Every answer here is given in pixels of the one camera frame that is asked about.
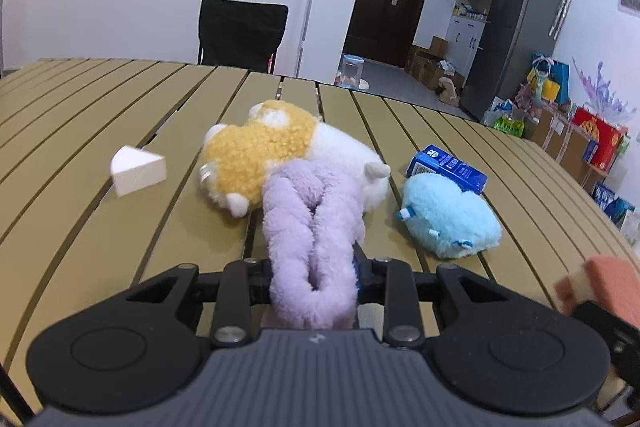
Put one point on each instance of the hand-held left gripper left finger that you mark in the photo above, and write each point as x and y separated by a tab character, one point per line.
257	287

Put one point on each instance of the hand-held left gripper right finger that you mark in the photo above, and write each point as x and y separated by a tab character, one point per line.
367	284

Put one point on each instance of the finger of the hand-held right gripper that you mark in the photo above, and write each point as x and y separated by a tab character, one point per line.
600	319

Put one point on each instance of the pink and orange sponge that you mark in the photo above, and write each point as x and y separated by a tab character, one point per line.
610	282

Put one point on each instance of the lilac twisted plush toy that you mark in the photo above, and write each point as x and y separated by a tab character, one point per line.
295	257

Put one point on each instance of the yellow and white plush toy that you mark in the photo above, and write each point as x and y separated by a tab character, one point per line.
240	157

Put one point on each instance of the blue tissue pack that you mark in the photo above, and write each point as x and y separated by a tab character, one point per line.
450	167

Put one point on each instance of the light blue plush toy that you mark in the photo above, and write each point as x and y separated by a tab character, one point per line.
450	217

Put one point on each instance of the blue pet food bag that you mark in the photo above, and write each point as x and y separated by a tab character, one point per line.
607	199

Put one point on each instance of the red gift box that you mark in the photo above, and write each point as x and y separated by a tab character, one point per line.
600	139

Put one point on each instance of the large brown cardboard box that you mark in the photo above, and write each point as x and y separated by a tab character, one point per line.
555	132

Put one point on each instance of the beige wooden object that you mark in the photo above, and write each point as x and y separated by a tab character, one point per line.
449	92

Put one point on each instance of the green pet food bag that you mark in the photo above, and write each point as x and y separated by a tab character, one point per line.
510	125

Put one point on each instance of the clear plastic jar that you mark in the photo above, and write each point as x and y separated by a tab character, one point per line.
351	69

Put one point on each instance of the purple paper decoration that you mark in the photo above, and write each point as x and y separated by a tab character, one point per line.
600	97

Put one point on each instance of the open brown cardboard box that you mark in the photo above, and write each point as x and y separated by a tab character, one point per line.
422	67

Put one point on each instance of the red bucket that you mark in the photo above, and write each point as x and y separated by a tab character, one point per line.
271	63

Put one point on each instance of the tan folding table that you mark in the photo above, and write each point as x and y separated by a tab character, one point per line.
100	107

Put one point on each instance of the blue gift bag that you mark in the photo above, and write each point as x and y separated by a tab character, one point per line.
557	79

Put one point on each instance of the small brown cardboard box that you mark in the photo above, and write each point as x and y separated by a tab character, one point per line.
439	47

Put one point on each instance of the black folding chair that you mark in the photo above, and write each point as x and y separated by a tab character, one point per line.
240	37

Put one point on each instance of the white base cabinet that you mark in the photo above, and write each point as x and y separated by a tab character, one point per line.
465	42

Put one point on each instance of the dark grey refrigerator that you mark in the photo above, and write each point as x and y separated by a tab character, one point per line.
515	37

